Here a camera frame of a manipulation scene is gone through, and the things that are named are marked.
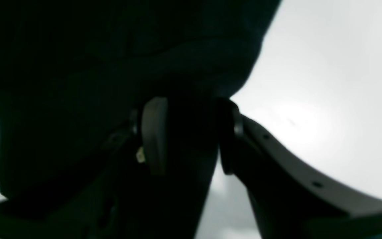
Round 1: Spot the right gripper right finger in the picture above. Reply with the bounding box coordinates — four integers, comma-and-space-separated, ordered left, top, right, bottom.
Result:
216, 99, 382, 239

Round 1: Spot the black T-shirt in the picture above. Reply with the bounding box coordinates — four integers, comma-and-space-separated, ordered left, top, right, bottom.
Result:
0, 0, 282, 239

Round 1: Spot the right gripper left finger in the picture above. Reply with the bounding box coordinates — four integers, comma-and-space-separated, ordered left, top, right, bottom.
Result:
0, 97, 168, 239

